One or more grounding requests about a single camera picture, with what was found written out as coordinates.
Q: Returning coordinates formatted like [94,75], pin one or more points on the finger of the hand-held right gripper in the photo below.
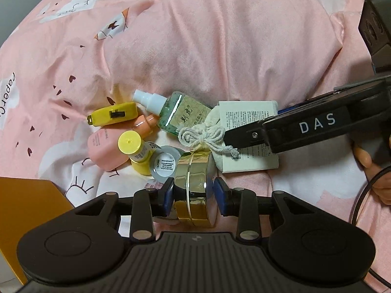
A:
[293,108]
[244,137]

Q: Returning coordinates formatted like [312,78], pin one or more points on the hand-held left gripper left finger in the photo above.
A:
[168,197]

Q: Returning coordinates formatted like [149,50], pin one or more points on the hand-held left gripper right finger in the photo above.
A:
[220,197]

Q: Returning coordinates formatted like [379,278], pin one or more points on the gold round tin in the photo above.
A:
[195,183]

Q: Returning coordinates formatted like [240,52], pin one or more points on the small peach bottle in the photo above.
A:
[143,126]

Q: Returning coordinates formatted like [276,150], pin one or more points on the yellow tape measure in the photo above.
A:
[104,116]

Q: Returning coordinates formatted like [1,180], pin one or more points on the person's right hand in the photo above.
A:
[380,183]

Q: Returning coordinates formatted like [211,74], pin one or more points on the pink patterned packet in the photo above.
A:
[154,186]

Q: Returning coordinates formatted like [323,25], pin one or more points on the white paper box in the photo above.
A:
[241,113]

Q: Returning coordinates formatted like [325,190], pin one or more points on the small jar with white-label lid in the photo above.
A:
[165,166]

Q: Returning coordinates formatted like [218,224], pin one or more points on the yellow bottle with yellow cap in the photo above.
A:
[129,142]

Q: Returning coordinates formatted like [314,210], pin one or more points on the green spray bottle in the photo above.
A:
[180,113]

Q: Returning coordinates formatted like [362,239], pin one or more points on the pink lotion bottle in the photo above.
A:
[104,149]

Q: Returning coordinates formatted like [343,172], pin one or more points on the pink cloud-print blanket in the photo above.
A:
[213,52]

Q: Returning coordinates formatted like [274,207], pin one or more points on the orange-brown flat board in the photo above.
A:
[27,207]

